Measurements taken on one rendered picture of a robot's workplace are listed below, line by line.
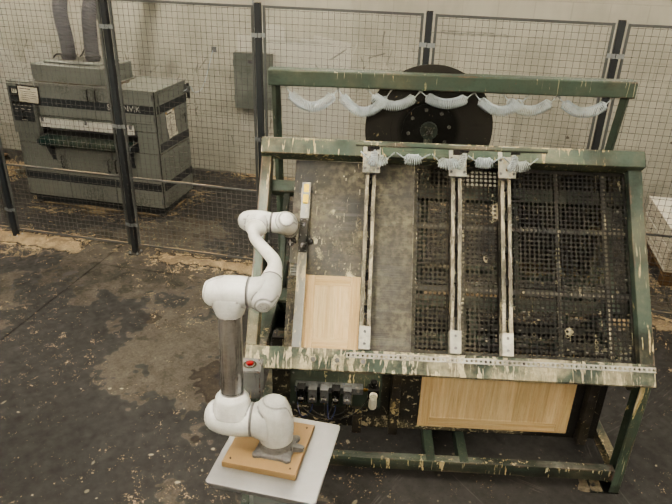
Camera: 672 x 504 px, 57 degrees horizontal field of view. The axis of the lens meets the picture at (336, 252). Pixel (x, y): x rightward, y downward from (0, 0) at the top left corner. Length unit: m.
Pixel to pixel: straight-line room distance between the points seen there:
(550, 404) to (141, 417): 2.63
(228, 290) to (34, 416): 2.41
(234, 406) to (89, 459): 1.63
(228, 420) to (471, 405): 1.62
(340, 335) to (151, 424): 1.58
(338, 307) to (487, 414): 1.16
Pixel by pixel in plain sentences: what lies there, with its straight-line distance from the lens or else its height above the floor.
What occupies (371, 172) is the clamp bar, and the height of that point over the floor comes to 1.72.
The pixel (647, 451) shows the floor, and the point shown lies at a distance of 4.64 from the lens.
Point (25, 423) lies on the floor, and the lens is 4.68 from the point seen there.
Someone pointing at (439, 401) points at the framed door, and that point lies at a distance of 3.85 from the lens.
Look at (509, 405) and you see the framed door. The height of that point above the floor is 0.44.
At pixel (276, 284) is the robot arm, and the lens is 2.61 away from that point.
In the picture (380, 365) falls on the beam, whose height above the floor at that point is 0.85.
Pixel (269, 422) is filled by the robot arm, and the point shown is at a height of 0.99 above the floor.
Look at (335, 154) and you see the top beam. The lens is 3.60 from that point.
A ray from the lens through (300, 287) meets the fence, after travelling 3.45.
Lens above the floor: 2.86
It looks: 26 degrees down
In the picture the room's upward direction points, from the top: 2 degrees clockwise
